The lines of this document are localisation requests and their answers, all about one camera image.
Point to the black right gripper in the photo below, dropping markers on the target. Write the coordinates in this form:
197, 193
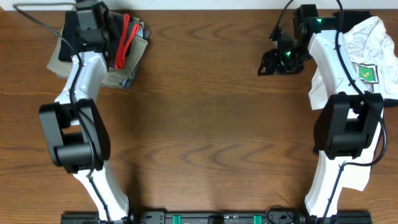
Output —
272, 58

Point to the black leggings red waistband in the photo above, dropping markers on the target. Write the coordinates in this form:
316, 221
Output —
108, 39

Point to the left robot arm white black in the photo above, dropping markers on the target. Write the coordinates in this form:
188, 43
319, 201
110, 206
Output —
74, 131

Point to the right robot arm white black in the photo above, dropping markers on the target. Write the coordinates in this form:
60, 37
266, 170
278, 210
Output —
349, 134

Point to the black garment under t-shirt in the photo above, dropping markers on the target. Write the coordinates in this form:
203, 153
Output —
354, 18

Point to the grey folded garment under khaki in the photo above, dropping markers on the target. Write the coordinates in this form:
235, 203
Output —
133, 50

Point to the folded khaki pants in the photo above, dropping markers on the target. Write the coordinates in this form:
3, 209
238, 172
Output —
63, 69

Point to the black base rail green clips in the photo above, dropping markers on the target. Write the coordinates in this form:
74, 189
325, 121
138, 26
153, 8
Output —
217, 217

